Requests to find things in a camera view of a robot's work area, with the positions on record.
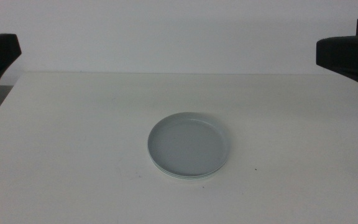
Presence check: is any white shallow bowl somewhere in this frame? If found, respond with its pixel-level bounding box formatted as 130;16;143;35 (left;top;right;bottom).
152;161;225;180

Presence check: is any grey shallow bowl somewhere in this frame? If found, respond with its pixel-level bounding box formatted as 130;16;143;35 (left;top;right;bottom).
147;111;231;177

